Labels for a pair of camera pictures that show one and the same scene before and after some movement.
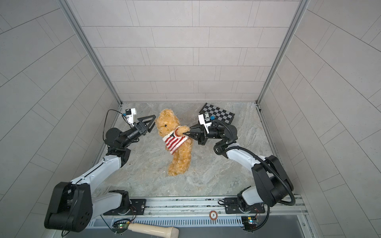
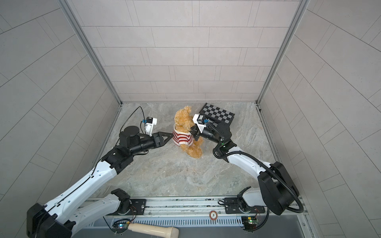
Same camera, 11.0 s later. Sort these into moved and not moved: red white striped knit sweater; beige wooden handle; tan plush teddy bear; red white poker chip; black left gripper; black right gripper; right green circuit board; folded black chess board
Moved: black left gripper; tan plush teddy bear; red white striped knit sweater
Not moved: black right gripper; right green circuit board; beige wooden handle; folded black chess board; red white poker chip
